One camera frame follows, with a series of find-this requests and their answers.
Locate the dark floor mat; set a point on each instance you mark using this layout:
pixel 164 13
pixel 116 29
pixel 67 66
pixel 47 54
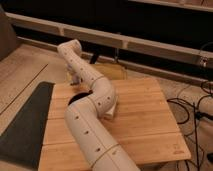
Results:
pixel 21 142

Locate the white sponge block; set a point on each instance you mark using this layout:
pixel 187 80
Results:
pixel 110 113

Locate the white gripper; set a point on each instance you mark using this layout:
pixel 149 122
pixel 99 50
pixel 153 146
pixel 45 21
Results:
pixel 73 77

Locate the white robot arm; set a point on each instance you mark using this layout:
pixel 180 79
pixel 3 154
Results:
pixel 100 149

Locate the dark ceramic bowl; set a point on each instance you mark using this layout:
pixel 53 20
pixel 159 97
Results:
pixel 79 96

